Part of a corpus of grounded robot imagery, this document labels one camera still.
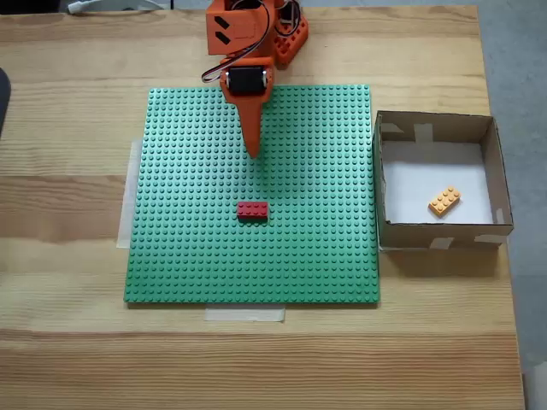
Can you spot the yellow lego brick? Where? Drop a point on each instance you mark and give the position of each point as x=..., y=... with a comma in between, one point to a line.
x=445, y=201

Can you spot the red lego brick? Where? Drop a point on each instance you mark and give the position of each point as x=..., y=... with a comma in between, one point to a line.
x=253, y=210

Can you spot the green lego baseplate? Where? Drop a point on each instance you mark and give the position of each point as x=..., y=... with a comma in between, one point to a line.
x=192, y=192

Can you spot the cardboard box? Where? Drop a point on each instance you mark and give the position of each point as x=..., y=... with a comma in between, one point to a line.
x=427, y=239

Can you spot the long masking tape strip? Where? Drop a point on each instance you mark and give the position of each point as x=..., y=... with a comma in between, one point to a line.
x=126, y=205

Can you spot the white paper sheet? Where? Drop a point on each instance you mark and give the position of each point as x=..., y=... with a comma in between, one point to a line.
x=410, y=183

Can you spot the white plug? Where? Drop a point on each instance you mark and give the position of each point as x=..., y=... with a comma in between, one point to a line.
x=79, y=6

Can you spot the short masking tape strip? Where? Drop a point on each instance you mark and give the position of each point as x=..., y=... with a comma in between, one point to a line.
x=243, y=315

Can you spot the black rounded object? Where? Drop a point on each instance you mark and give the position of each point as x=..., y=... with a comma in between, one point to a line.
x=3, y=98

